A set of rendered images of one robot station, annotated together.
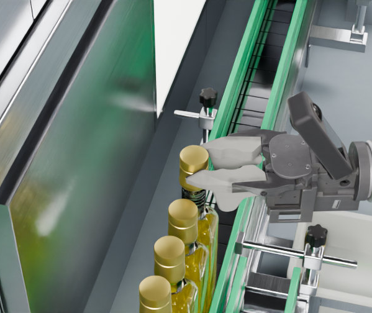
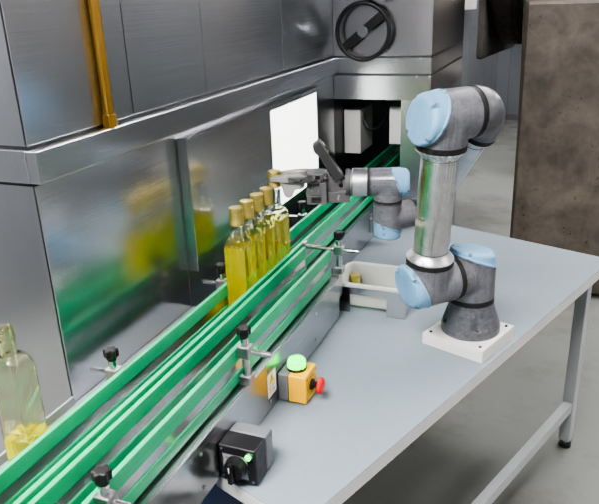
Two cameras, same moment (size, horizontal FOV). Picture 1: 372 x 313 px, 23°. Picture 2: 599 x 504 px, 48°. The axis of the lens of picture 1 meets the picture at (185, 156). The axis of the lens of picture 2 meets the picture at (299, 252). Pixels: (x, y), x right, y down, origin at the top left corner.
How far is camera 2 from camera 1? 1.08 m
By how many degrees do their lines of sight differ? 25
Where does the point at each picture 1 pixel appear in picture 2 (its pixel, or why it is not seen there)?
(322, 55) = not seen: hidden behind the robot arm
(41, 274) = (199, 195)
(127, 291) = not seen: hidden behind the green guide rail
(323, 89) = (379, 244)
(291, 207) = (317, 197)
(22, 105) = (196, 109)
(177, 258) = (259, 196)
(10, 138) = (190, 116)
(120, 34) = (249, 133)
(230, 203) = (288, 192)
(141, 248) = not seen: hidden behind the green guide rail
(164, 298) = (249, 202)
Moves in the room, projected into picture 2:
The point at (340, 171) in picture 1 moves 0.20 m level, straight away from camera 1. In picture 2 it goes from (336, 175) to (359, 157)
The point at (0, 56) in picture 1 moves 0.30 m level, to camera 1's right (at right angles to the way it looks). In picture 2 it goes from (190, 91) to (312, 89)
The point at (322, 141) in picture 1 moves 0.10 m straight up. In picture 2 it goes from (326, 157) to (325, 118)
